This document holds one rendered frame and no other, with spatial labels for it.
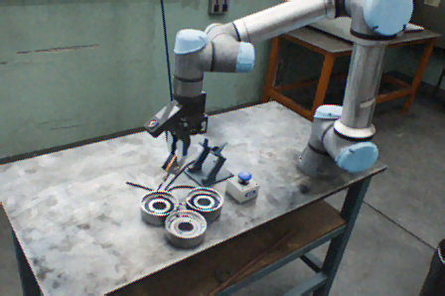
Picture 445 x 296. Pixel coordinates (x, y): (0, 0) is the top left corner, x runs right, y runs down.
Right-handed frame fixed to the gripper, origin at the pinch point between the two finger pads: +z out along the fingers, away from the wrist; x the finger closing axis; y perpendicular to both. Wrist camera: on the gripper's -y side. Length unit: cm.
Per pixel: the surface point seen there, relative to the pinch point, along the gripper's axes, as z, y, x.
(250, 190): 9.5, 19.2, -12.5
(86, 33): 12, 44, 151
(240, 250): 38.3, 23.0, -10.1
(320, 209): 38, 66, -11
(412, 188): 94, 210, 4
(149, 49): 26, 85, 149
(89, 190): 13.3, -18.0, 15.7
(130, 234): 13.3, -17.4, -6.6
